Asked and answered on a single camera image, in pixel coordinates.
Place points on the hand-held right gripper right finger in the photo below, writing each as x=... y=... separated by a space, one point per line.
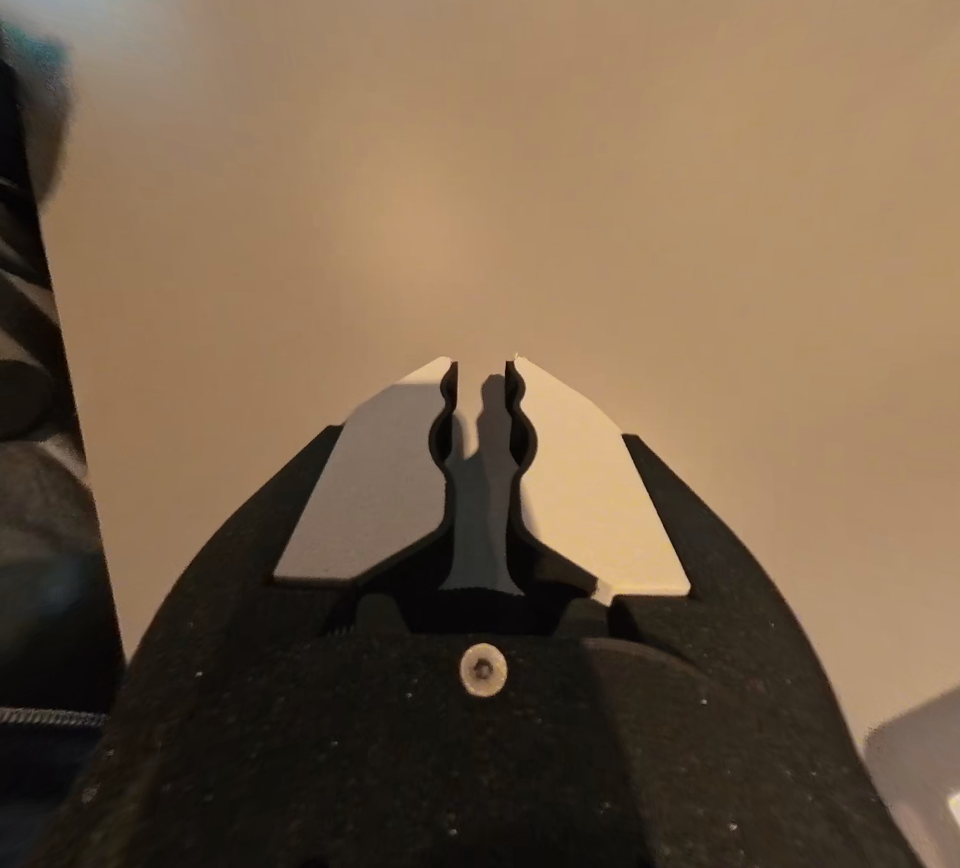
x=600 y=501

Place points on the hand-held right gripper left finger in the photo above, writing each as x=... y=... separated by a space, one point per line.
x=368 y=501

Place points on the person's torso in dark jacket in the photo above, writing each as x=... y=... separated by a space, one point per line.
x=45 y=538

